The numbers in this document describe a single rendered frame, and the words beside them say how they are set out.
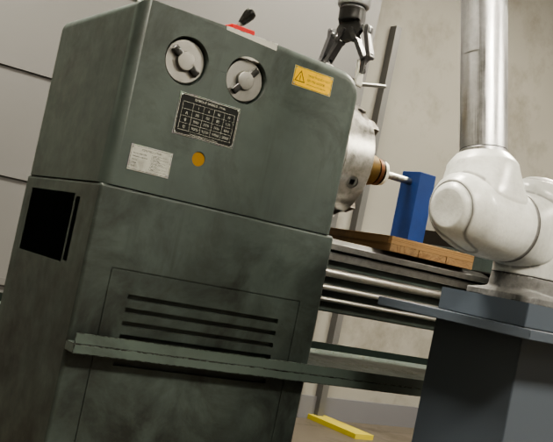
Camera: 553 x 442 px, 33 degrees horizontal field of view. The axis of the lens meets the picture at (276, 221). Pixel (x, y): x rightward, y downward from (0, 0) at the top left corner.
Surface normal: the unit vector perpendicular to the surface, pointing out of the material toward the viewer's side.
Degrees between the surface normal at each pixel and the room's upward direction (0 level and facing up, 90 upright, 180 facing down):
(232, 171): 90
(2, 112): 90
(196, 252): 90
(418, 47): 90
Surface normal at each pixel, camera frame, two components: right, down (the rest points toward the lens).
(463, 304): -0.80, -0.19
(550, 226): 0.62, -0.05
